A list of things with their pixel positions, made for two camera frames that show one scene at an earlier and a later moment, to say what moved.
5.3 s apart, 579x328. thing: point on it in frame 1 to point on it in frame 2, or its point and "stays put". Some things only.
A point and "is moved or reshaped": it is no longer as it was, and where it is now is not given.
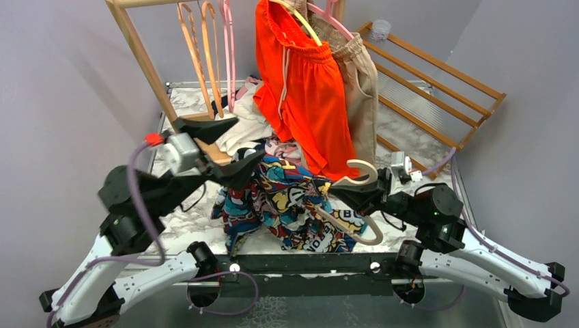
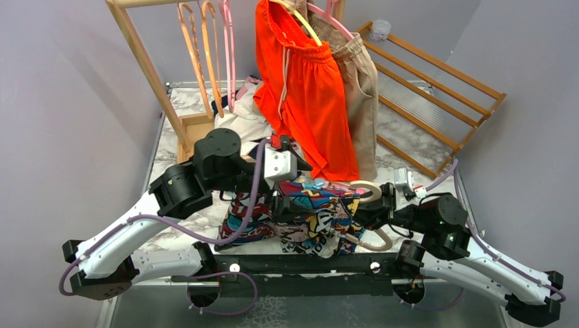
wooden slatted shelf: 427,108 stays put
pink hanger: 233,52 stays put
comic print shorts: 290,203 is moved or reshaped
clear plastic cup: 381,30 stays put
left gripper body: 204,166 to 278,209
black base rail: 346,275 stays put
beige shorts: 358,77 stays put
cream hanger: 358,181 to 375,197
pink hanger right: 327,13 stays put
